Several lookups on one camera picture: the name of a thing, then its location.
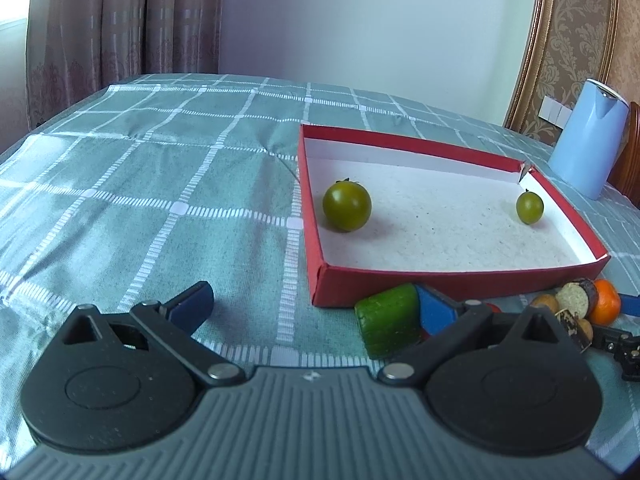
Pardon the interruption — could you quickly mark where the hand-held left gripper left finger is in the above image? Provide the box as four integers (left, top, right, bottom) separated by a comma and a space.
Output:
62, 281, 246, 387

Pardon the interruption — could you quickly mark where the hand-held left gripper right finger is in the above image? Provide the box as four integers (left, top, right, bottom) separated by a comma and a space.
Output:
377, 284, 572, 387

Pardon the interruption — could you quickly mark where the orange tangerine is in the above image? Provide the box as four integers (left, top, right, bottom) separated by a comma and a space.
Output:
588, 279, 622, 325

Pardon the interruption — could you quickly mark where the dark sugarcane piece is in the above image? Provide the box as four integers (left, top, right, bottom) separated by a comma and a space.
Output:
556, 277, 600, 318
556, 310, 595, 354

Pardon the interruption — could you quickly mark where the green cucumber piece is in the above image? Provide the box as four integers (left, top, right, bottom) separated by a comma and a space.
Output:
355, 283, 423, 359

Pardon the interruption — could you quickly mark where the red cardboard box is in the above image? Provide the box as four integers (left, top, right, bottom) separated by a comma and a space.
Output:
298, 123, 612, 308

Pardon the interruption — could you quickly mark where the brown longan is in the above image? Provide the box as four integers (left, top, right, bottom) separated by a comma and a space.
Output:
530, 293, 560, 314

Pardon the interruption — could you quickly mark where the large green tomato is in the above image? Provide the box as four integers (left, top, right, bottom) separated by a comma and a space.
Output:
322, 178, 373, 232

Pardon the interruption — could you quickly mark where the small green tomato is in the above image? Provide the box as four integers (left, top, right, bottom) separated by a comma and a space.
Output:
516, 189, 545, 225

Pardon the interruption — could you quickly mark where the brown wooden chair back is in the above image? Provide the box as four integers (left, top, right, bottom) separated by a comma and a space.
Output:
612, 101, 640, 197

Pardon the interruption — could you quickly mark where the green checked tablecloth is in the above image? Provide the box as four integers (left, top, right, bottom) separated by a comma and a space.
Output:
0, 72, 640, 461

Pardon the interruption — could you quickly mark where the blue electric kettle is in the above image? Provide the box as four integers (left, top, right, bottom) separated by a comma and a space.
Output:
548, 78, 631, 201

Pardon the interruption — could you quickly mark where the bright window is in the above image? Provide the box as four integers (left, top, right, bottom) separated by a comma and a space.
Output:
0, 17, 29, 153

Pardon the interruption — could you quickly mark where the brown patterned curtain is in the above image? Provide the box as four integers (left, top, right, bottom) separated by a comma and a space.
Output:
25, 0, 224, 132

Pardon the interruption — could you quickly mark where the white wall switch plate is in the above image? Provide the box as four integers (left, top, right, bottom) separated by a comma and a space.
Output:
540, 97, 574, 126

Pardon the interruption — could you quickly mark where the gold framed patterned wall panel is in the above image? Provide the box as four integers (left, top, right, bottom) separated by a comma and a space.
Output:
502, 0, 640, 147

